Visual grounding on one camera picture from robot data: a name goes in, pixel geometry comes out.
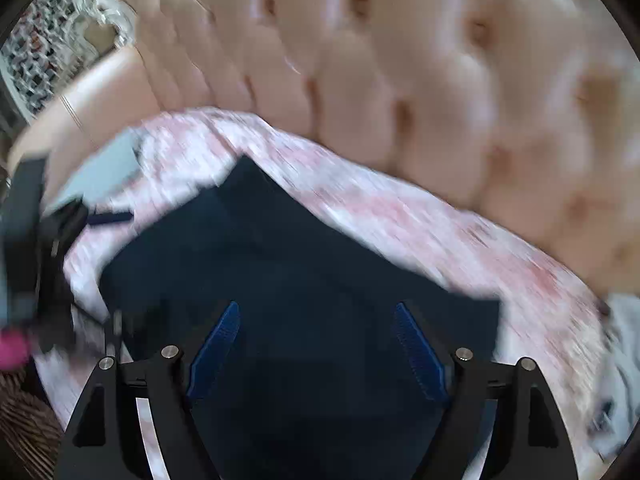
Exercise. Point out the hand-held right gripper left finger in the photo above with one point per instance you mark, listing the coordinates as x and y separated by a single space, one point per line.
215 347

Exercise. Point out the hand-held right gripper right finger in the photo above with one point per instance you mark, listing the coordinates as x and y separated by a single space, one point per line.
420 350

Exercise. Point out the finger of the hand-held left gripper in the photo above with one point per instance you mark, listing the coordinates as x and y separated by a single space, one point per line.
110 220

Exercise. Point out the navy sweater with yellow letters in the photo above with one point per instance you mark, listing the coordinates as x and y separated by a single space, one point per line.
300 270

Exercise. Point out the person's left forearm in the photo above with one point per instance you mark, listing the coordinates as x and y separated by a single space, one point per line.
12 350

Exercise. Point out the light blue folded cloth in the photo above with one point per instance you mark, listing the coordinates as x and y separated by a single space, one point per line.
110 165

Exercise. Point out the pink floral blanket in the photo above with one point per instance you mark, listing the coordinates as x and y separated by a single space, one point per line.
400 220

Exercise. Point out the person's zebra striped clothing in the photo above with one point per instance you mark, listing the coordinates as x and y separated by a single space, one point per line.
25 420

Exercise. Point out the black white patterned panel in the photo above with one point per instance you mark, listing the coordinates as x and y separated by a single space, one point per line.
40 60

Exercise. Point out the grey t-shirt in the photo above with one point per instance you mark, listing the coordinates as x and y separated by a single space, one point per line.
620 360

